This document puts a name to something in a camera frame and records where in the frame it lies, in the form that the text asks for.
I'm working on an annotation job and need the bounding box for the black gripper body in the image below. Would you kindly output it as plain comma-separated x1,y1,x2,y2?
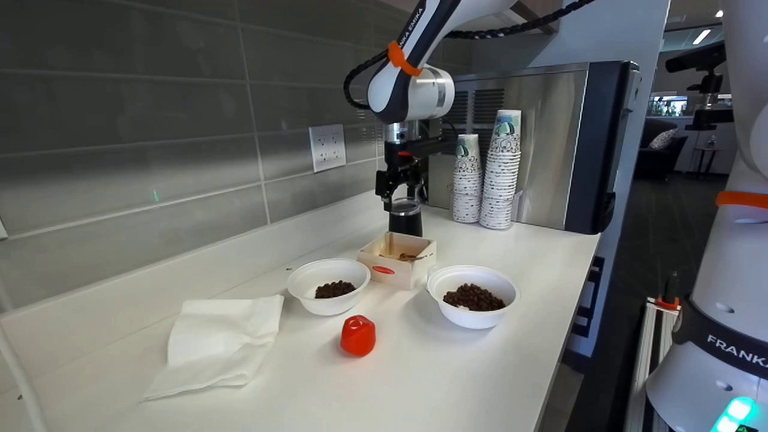
375,149,428,200

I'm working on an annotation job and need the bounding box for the clear cup lid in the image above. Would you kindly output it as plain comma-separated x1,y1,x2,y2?
392,201,419,214

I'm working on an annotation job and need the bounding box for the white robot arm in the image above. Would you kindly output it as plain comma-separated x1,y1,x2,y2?
343,0,566,211

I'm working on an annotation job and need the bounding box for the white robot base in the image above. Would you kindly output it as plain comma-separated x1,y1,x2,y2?
623,0,768,432

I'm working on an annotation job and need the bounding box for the black cup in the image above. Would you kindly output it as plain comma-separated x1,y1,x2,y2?
388,211,422,236

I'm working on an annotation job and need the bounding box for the short paper cup stack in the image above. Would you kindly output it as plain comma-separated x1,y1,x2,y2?
453,134,479,224

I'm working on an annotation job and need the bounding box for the tall paper cup stack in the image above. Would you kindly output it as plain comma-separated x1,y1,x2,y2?
479,107,521,230

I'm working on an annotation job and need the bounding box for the red plastic cup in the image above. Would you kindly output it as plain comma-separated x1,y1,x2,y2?
340,315,377,358

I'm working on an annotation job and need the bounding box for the small white cardboard box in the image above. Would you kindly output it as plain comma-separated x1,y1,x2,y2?
358,233,436,287

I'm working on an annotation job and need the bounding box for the white bowl far side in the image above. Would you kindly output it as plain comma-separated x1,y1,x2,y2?
289,259,369,316

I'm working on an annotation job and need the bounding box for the white bowl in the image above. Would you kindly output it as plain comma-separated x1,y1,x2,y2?
289,259,369,316
428,265,515,328

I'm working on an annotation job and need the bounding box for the white bowl near side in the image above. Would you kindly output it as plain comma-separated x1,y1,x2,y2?
428,265,515,328

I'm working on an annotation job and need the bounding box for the stainless steel appliance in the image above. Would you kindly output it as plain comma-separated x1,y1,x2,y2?
445,59,639,233

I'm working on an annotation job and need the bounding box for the white paper napkin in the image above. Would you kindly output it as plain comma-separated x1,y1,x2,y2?
145,295,283,400

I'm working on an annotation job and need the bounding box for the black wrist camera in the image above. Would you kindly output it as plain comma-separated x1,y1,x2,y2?
385,121,445,155

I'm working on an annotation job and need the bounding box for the white wall outlet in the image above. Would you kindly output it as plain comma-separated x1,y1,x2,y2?
310,124,345,172

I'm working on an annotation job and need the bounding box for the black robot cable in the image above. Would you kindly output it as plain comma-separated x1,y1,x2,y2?
340,0,598,113

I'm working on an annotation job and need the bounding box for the black camera on stand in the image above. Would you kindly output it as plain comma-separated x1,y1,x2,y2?
664,43,735,129

